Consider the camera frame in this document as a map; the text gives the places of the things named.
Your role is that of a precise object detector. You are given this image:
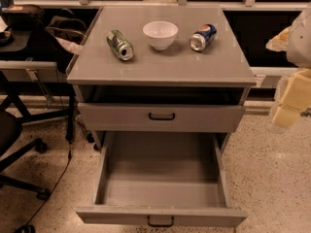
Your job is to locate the blue pepsi can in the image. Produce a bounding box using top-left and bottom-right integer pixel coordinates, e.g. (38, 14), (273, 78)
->
(190, 24), (217, 51)

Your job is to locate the grey top drawer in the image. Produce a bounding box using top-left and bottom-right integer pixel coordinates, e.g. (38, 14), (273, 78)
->
(78, 103), (245, 133)

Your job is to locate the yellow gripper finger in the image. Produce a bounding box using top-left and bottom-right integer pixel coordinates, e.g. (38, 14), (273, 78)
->
(271, 69), (311, 128)
(265, 27), (290, 51)

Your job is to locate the grey drawer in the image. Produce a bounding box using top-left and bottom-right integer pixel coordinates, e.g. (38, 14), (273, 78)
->
(78, 103), (245, 133)
(77, 132), (247, 227)

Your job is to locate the grey drawer cabinet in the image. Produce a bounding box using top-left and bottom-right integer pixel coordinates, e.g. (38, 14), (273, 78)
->
(67, 5), (256, 149)

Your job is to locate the black backpack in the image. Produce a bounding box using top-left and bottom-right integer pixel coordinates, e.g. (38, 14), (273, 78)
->
(1, 4), (45, 30)

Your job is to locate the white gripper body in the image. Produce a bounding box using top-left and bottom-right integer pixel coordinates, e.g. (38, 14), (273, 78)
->
(287, 7), (311, 68)

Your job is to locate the dark side desk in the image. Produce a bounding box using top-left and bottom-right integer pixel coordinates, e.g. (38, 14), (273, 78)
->
(0, 28), (75, 141)

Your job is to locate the white bowl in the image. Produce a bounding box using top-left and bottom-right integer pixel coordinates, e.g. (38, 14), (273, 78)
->
(143, 21), (179, 50)

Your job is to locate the black floor cable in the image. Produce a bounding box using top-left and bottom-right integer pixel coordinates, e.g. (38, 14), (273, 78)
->
(14, 143), (73, 233)

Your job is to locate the black office chair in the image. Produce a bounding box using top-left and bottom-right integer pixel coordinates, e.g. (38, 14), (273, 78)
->
(0, 109), (52, 201)

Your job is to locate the brown bag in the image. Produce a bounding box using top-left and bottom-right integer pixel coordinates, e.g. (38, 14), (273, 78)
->
(46, 16), (87, 54)

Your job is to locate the green soda can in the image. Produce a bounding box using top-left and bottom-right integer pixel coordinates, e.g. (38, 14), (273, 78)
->
(106, 30), (134, 61)

